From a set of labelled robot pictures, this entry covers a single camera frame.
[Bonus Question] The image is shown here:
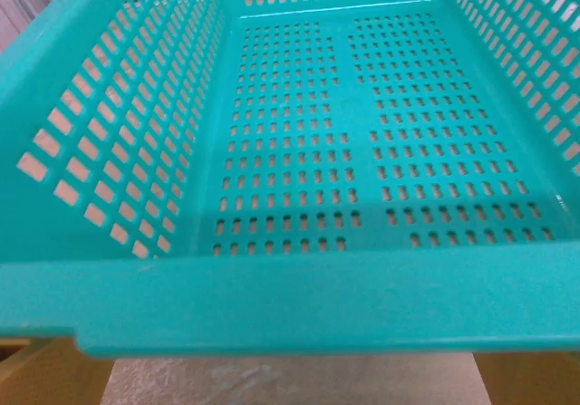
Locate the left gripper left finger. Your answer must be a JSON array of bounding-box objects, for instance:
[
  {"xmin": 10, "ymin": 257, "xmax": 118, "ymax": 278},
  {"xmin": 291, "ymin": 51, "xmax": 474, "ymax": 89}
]
[{"xmin": 0, "ymin": 336, "xmax": 112, "ymax": 405}]

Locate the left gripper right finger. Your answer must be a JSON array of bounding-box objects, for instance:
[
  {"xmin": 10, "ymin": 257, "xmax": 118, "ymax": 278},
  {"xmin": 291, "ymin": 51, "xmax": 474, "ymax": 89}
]
[{"xmin": 470, "ymin": 348, "xmax": 580, "ymax": 405}]

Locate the teal perforated plastic basket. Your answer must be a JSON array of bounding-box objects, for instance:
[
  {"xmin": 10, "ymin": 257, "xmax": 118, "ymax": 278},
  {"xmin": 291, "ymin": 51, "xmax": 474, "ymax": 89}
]
[{"xmin": 0, "ymin": 0, "xmax": 580, "ymax": 362}]

